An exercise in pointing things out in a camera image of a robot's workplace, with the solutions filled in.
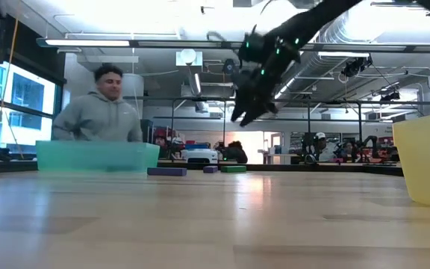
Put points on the black round ceiling speaker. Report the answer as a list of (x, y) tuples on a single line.
[(228, 66)]

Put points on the person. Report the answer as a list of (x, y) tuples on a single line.
[(235, 151), (95, 119), (162, 140), (321, 145)]

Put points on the white background table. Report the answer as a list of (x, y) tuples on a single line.
[(274, 155)]

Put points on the green block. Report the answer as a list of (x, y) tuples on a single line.
[(233, 169)]

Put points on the blue block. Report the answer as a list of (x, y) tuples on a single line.
[(166, 171), (210, 169)]

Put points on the white ceiling lamp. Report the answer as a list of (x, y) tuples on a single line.
[(189, 57)]

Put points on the black cabinet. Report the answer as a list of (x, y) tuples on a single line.
[(147, 130)]

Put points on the black background robot arms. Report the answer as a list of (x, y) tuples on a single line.
[(364, 147)]

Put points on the translucent teal bin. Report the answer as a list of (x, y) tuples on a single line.
[(95, 157)]

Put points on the yellow plastic bin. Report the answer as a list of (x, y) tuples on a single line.
[(427, 160)]

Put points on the long ceiling light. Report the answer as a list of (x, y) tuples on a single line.
[(88, 42)]

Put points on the large window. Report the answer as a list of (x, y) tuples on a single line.
[(24, 101)]

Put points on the black metal workstation frame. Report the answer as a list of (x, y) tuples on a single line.
[(200, 98)]

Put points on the black ceiling camera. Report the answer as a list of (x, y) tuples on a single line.
[(390, 96), (355, 66)]

